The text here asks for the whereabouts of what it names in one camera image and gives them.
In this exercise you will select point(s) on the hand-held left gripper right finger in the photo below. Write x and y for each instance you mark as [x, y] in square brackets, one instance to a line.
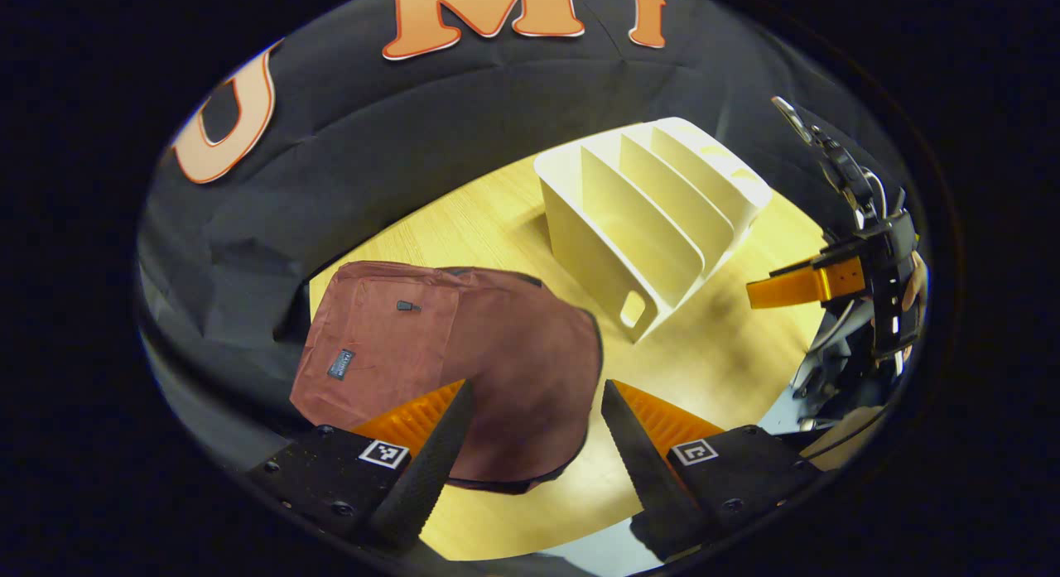
[646, 469]

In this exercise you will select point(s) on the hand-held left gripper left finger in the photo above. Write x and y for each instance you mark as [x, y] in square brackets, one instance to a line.
[422, 478]

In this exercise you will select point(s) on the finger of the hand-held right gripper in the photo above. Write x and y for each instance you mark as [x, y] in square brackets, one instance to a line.
[795, 287]

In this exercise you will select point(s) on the red fabric schoolbag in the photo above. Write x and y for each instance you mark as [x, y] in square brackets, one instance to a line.
[497, 353]

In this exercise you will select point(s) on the white plastic bookshelf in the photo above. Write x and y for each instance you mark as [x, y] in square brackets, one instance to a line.
[613, 229]

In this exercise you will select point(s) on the black backdrop cloth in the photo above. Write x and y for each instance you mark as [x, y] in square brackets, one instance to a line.
[414, 130]

